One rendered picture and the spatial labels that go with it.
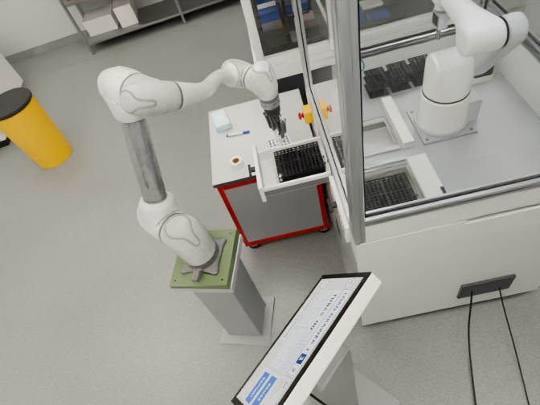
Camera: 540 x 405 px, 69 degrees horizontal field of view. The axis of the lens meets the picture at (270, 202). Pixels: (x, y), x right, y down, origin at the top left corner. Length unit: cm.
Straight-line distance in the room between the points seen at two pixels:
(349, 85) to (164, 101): 63
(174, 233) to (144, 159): 31
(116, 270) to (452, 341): 222
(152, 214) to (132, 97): 57
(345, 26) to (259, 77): 83
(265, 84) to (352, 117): 71
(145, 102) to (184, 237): 56
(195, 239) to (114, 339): 137
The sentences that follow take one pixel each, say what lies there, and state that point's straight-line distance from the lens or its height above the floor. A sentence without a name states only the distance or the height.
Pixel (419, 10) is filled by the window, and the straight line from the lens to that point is 97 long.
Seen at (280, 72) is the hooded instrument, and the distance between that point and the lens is 255.
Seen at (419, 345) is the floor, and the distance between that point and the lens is 240.
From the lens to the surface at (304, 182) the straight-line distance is 184.
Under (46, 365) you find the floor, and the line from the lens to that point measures 306.
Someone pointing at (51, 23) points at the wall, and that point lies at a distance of 614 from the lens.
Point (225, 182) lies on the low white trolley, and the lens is 211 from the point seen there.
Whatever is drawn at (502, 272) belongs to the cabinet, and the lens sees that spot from 221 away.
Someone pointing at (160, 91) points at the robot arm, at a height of 157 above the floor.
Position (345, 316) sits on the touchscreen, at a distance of 116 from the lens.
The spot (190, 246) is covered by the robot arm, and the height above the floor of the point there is 101.
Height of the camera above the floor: 227
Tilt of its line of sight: 51 degrees down
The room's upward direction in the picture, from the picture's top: 19 degrees counter-clockwise
